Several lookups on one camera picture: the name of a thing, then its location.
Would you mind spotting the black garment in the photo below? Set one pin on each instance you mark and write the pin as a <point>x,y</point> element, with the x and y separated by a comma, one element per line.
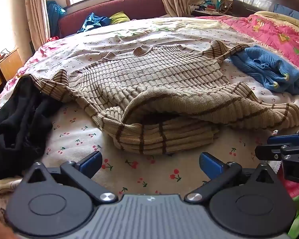
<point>17,124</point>

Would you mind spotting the brown handbag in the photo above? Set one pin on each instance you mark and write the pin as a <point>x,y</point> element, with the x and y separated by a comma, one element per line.
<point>225,8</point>

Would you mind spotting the yellow-green cloth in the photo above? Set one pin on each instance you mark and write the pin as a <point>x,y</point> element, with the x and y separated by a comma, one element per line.
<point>119,17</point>

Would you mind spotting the blue pillow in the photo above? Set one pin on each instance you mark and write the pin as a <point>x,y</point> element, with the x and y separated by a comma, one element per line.
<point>291,12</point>

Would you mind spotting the beige striped knit sweater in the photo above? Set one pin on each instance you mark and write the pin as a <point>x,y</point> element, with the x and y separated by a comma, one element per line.
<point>152,79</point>

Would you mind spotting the blue knit sweater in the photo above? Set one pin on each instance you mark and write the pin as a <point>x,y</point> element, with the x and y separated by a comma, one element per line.
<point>266,67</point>

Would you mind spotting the maroon sofa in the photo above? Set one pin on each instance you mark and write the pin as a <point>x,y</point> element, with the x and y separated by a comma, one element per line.
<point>139,7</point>

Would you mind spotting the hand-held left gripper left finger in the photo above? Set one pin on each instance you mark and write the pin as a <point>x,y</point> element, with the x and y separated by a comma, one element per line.
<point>92,163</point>

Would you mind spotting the wooden cabinet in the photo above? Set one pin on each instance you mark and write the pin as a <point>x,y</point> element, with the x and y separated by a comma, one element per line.
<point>7,67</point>

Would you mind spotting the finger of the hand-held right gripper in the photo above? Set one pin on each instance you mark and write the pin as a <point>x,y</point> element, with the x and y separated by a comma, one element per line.
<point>269,152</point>
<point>284,139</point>

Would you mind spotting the cherry print bed sheet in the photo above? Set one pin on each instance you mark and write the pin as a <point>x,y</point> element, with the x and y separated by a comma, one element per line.
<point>77,129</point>

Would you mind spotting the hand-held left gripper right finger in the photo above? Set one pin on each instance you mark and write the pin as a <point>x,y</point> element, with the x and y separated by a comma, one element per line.
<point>210,165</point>

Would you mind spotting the blue plastic bag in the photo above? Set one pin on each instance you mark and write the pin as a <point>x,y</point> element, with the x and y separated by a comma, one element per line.
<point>54,15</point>

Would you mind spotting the blue garment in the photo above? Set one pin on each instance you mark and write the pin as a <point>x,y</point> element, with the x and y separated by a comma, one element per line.
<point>92,21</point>

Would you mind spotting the cluttered nightstand items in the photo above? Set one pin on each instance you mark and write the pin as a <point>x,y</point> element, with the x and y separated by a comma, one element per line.
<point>204,7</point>

